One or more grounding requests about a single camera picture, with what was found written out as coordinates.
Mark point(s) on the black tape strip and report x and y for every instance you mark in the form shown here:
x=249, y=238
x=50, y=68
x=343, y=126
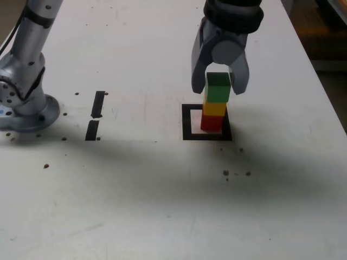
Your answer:
x=98, y=103

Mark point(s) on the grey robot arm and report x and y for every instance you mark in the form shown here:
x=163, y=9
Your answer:
x=27, y=54

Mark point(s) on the green cube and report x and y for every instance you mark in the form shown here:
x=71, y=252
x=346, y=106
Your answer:
x=217, y=90

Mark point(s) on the red cube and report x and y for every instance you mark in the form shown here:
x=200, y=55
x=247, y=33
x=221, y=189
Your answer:
x=211, y=123

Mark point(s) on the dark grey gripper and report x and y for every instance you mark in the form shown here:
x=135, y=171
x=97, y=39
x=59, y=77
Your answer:
x=233, y=36

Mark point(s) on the yellow cube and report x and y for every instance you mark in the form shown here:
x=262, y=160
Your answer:
x=214, y=108

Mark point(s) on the black tape square outline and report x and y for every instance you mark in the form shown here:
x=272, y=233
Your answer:
x=186, y=122

